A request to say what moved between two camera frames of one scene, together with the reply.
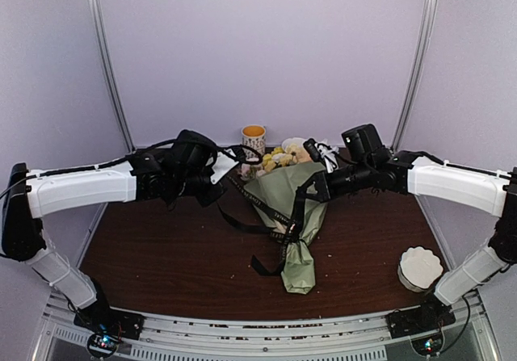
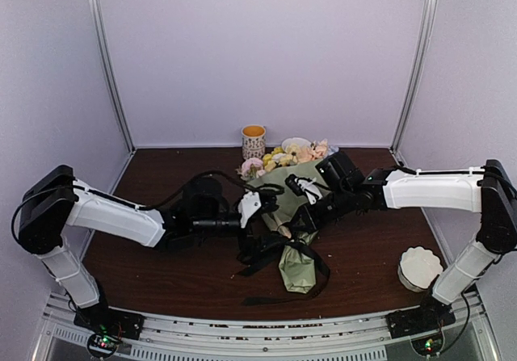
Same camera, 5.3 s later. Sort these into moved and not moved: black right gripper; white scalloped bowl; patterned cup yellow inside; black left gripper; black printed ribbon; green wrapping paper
Moved: black left gripper; black right gripper; black printed ribbon
Not moved: white scalloped bowl; patterned cup yellow inside; green wrapping paper
